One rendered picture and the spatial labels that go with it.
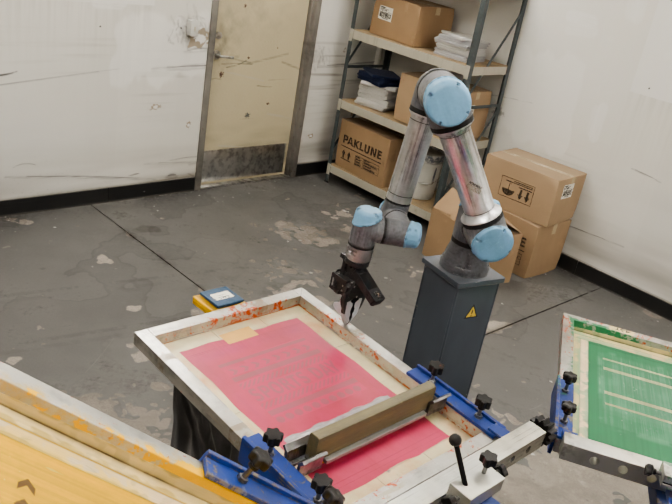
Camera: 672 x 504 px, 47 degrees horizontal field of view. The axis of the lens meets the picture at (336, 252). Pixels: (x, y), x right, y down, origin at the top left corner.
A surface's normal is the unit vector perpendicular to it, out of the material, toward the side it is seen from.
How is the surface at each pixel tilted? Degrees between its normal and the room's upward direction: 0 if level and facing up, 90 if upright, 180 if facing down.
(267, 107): 90
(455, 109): 83
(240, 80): 90
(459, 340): 90
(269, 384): 3
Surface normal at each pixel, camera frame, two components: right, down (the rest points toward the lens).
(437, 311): -0.85, 0.07
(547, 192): -0.64, 0.18
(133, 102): 0.68, 0.39
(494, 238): 0.13, 0.52
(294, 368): 0.20, -0.88
